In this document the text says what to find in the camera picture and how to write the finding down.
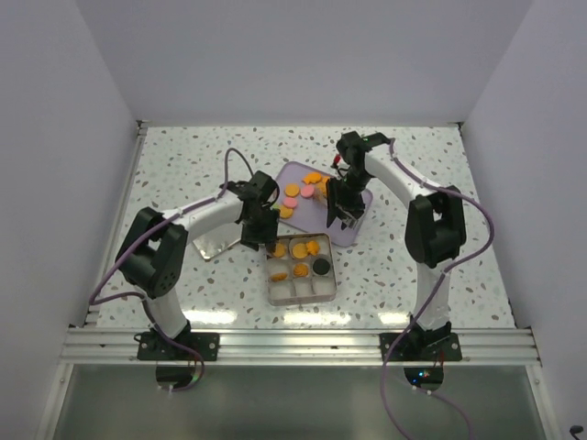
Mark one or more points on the square cookie tin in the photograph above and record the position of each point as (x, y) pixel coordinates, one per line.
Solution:
(298, 291)

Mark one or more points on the orange fish cookie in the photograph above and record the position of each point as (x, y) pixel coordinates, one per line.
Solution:
(312, 247)
(312, 178)
(322, 186)

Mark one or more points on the lilac plastic tray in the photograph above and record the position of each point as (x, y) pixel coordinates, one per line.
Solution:
(310, 213)

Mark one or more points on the orange round cookie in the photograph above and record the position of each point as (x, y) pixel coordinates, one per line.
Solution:
(299, 251)
(292, 190)
(285, 212)

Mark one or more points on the orange flower cookie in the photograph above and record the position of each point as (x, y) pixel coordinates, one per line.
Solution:
(282, 276)
(279, 251)

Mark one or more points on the pink round cookie lower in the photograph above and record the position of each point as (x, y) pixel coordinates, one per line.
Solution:
(307, 191)

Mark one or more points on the pink round cookie upper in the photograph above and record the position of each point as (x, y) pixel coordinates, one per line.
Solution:
(289, 203)

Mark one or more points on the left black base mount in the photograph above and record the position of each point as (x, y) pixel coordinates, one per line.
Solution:
(152, 346)

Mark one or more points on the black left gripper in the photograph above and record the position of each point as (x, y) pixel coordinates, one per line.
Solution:
(267, 236)

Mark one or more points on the aluminium mounting rail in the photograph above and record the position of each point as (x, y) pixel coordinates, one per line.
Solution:
(313, 348)

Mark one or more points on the orange fish cookie top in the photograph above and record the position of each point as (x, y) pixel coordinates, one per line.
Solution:
(312, 178)

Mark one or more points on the silver tin lid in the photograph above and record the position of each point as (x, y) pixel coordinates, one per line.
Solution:
(212, 244)

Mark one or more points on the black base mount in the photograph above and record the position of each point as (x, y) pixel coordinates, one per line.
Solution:
(152, 346)
(408, 350)

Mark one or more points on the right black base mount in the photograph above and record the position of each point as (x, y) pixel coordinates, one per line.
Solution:
(408, 350)

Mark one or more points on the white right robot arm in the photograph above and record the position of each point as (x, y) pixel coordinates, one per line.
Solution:
(435, 227)

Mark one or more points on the pink round cookie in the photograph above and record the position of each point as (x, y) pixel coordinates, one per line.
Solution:
(307, 191)
(289, 203)

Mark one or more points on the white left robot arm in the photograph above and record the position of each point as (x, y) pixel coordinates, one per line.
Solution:
(152, 253)

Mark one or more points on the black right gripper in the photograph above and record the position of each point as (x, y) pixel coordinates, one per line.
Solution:
(353, 207)

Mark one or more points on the black sandwich cookie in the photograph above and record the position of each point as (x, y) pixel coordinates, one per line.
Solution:
(321, 266)

